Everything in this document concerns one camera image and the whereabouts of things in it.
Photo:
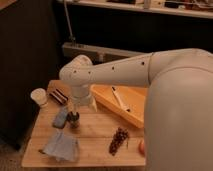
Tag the yellow plastic bin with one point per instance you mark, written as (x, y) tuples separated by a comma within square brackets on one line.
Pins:
[(133, 99)]

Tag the white shelf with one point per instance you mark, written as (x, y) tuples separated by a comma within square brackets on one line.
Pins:
[(146, 7)]

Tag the blue-grey cloth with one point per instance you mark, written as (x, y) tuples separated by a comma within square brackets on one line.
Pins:
[(62, 147)]

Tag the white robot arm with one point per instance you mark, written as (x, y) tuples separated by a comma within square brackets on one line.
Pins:
[(178, 117)]

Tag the metal pole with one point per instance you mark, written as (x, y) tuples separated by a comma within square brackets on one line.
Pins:
[(71, 36)]

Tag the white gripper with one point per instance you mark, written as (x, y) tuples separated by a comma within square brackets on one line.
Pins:
[(82, 96)]

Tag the orange peach fruit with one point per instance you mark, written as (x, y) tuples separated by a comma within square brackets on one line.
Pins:
[(142, 148)]

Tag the white cup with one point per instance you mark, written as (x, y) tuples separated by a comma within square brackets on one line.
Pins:
[(39, 96)]

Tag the white brush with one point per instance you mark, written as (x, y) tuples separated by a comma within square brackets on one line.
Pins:
[(119, 100)]

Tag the dark metal can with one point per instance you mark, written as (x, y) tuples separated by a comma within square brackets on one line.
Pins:
[(73, 119)]

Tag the dark striped block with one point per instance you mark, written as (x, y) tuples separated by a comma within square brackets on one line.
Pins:
[(59, 97)]

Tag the bunch of dark grapes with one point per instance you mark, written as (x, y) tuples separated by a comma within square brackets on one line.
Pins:
[(119, 137)]

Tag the blue-grey sponge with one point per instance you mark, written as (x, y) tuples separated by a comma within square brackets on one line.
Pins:
[(60, 119)]

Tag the grey metal rail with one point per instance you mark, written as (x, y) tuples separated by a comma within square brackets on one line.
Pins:
[(96, 53)]

